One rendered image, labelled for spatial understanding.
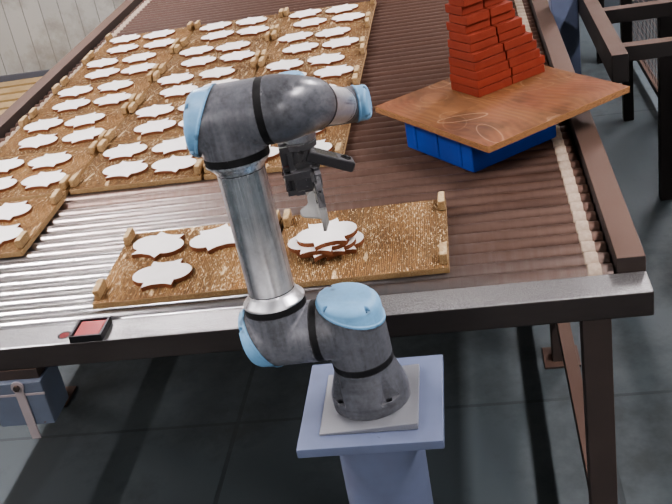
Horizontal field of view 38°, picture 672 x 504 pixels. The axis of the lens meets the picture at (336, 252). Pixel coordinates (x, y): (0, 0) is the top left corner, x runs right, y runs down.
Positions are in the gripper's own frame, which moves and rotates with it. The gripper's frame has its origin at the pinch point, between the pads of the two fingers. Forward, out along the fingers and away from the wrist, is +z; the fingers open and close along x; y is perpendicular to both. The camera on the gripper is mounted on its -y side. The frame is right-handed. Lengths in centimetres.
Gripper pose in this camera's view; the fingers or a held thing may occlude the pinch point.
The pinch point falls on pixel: (324, 217)
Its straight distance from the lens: 227.0
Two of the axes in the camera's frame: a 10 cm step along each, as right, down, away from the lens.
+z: 1.6, 8.7, 4.6
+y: -9.8, 2.1, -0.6
